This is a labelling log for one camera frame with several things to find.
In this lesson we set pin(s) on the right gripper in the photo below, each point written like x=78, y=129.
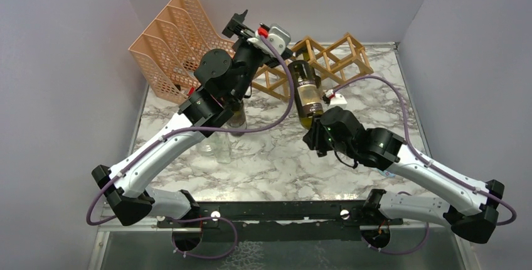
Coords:
x=313, y=136

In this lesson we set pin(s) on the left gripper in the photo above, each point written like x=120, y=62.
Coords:
x=238, y=28

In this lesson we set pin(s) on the green wine bottle front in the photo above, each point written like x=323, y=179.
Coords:
x=307, y=96

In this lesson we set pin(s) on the green wine bottle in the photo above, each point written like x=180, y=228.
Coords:
x=301, y=54
x=307, y=96
x=238, y=121

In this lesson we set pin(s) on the wooden wine rack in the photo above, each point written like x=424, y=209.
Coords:
x=342, y=61

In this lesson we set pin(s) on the small clear glass bottle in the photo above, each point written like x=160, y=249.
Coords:
x=217, y=145

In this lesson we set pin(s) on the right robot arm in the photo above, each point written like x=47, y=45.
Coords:
x=466, y=205

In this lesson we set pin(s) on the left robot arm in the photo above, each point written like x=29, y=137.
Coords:
x=223, y=82

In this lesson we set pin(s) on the clear bottle blue label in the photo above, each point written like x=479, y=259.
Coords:
x=388, y=174

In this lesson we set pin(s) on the pink plastic file organizer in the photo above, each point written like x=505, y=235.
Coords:
x=169, y=50

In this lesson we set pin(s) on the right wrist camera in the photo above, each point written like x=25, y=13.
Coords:
x=333, y=99

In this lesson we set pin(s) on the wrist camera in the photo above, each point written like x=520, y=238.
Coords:
x=333, y=99
x=274, y=38

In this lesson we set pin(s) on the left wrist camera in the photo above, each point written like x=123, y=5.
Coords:
x=274, y=38

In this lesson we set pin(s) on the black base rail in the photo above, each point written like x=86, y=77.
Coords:
x=278, y=221

